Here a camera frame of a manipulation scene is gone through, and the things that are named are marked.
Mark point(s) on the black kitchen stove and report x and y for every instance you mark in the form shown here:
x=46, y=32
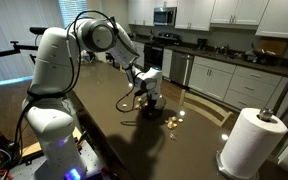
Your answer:
x=157, y=53

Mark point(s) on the black stereo camera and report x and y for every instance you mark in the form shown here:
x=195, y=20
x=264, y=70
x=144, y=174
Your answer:
x=37, y=30

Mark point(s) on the clear crumpled wrapper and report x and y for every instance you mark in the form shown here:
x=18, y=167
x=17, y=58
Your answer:
x=173, y=135

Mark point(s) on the white vertical blinds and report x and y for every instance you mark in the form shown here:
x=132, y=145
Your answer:
x=4, y=20

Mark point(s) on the stainless steel dishwasher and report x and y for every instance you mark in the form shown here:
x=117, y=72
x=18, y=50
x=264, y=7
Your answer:
x=180, y=68

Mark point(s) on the wooden cutting board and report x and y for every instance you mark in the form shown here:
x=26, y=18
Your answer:
x=274, y=46

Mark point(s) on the dish rack with pots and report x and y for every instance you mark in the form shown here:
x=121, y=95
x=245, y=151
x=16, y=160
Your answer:
x=260, y=56

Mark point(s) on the dark kitchen countertop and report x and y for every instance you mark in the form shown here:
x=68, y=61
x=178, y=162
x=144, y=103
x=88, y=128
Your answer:
x=237, y=61

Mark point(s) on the white lower cabinet run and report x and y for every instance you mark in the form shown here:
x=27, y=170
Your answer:
x=217, y=80

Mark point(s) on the kitchen faucet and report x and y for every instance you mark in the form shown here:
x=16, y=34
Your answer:
x=226, y=50

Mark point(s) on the white paper towel roll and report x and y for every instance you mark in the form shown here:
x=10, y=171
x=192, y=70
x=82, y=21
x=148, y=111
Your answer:
x=250, y=143

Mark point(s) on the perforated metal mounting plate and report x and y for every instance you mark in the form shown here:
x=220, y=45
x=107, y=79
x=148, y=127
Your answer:
x=90, y=156

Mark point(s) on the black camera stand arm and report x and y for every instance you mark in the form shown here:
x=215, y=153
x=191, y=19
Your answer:
x=17, y=48

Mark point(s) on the white upper cabinet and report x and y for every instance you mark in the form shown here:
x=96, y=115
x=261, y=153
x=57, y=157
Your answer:
x=280, y=16
x=194, y=13
x=240, y=10
x=144, y=11

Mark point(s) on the wooden dining chair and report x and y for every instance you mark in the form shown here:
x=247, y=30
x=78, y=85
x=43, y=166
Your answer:
x=205, y=106

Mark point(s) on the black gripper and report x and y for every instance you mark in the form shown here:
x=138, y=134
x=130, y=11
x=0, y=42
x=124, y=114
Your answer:
x=153, y=101

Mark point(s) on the black coffee maker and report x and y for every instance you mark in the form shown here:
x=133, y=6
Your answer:
x=202, y=44

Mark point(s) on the gold wrapped sweet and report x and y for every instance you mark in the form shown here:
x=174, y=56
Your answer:
x=175, y=125
x=124, y=105
x=166, y=121
x=173, y=118
x=170, y=125
x=180, y=120
x=145, y=104
x=139, y=99
x=137, y=107

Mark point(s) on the stainless steel microwave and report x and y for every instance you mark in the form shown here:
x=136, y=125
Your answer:
x=164, y=16

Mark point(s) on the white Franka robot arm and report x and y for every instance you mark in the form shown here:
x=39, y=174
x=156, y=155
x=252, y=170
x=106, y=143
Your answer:
x=54, y=56

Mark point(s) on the narrow white cabinet door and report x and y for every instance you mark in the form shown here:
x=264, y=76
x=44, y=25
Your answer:
x=166, y=63

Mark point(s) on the metal paper towel holder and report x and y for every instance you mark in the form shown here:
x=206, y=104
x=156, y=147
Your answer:
x=266, y=115

